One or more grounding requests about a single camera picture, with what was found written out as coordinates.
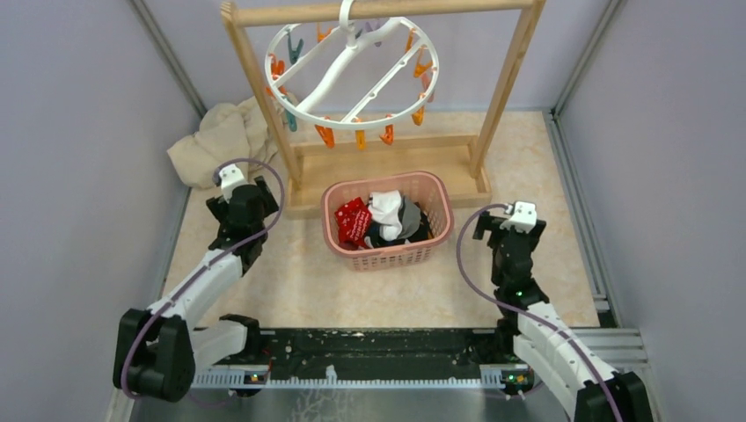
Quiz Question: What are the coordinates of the wooden drying rack frame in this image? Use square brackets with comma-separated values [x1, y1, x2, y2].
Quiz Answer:
[221, 1, 545, 218]

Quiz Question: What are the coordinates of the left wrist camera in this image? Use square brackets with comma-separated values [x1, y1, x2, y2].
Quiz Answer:
[214, 164, 248, 202]

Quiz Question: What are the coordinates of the white sock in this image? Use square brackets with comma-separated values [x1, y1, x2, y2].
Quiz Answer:
[368, 190, 403, 241]

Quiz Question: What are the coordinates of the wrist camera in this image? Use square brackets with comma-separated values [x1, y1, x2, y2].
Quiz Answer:
[500, 201, 538, 234]
[214, 164, 248, 202]

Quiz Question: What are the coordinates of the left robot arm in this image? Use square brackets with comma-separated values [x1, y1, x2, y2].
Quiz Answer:
[113, 170, 282, 403]

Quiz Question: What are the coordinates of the teal plastic clip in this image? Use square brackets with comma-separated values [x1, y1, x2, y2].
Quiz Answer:
[286, 31, 304, 65]

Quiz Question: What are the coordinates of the pink plastic laundry basket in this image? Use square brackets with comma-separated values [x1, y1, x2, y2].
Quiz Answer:
[321, 171, 454, 272]

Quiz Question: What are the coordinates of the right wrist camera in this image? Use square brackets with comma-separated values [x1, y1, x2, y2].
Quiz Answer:
[500, 201, 538, 234]

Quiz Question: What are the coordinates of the lilac plastic clip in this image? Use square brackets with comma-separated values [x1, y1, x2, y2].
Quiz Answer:
[364, 18, 383, 47]

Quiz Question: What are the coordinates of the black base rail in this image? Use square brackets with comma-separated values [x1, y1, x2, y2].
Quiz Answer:
[192, 328, 541, 396]

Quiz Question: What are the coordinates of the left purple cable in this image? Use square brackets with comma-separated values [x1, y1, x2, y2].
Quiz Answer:
[119, 157, 287, 403]

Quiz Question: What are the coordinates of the red snowflake sock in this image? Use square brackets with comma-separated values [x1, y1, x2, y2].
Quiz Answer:
[333, 197, 372, 251]

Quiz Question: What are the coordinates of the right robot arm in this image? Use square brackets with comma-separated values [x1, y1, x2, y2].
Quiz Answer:
[465, 202, 655, 421]

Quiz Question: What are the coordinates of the black sock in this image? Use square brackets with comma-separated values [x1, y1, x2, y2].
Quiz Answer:
[362, 212, 434, 249]

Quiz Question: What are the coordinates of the white round clip hanger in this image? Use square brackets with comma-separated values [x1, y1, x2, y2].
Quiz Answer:
[263, 1, 440, 140]

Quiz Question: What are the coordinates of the grey sock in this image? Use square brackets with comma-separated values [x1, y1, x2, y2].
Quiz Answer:
[398, 196, 421, 239]

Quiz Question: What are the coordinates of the beige crumpled cloth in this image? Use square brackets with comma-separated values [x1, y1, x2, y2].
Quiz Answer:
[167, 97, 278, 190]

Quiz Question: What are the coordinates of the orange plastic clip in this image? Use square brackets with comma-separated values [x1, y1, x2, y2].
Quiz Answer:
[314, 125, 335, 149]

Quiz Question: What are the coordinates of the pink plastic clip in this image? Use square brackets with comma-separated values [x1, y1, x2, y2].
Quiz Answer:
[420, 71, 435, 103]

